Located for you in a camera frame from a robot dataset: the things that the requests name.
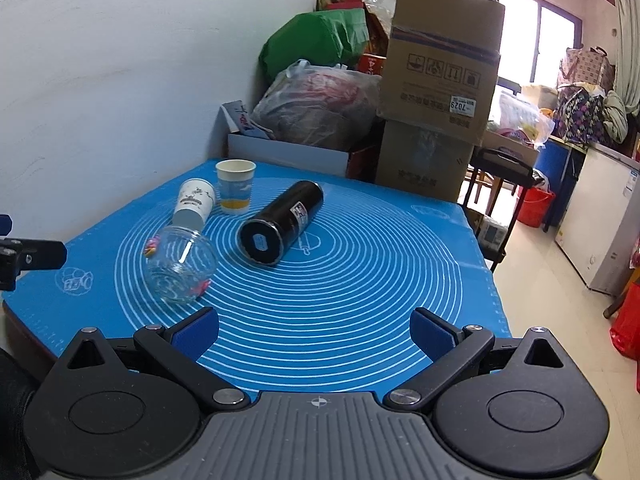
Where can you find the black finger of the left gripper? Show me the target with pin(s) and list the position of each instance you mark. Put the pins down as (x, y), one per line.
(18, 255)

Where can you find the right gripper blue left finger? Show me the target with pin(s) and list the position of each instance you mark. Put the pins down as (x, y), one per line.
(173, 353)

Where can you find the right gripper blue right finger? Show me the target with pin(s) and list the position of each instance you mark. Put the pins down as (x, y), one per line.
(455, 354)

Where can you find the clear glass jar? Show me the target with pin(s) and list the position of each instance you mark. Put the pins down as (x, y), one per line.
(179, 264)

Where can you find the white printed paper cup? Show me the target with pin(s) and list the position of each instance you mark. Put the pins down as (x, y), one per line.
(196, 200)

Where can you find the blue yellow paper cup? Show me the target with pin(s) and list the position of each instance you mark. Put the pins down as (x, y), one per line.
(235, 184)

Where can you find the blue silicone baking mat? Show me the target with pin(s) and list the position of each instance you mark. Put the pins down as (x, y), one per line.
(332, 315)

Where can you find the black cylindrical thermos bottle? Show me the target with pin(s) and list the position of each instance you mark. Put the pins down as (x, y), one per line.
(268, 235)

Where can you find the red plastic bucket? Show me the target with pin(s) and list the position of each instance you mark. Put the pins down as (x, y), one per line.
(537, 203)

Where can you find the red bag on floor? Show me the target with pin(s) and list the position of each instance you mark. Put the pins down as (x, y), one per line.
(625, 331)

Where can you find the black metal cart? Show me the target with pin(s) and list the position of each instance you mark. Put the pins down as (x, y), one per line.
(503, 168)

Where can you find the white chest freezer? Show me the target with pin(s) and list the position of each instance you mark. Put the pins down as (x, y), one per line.
(601, 223)

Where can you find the lower cardboard box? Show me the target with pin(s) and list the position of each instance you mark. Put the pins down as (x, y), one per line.
(422, 162)

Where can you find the blue plastic barrel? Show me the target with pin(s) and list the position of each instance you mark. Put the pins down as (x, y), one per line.
(561, 163)

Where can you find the white flat box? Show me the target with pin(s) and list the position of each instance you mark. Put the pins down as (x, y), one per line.
(298, 156)

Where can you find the purple patterned bag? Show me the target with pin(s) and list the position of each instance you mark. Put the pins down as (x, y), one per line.
(579, 116)

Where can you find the clear bag with red contents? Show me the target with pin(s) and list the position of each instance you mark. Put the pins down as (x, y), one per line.
(322, 106)

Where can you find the large upper cardboard box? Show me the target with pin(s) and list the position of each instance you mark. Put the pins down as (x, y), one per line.
(441, 67)

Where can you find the green plastic bag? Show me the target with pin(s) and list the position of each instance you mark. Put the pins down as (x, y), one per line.
(323, 38)

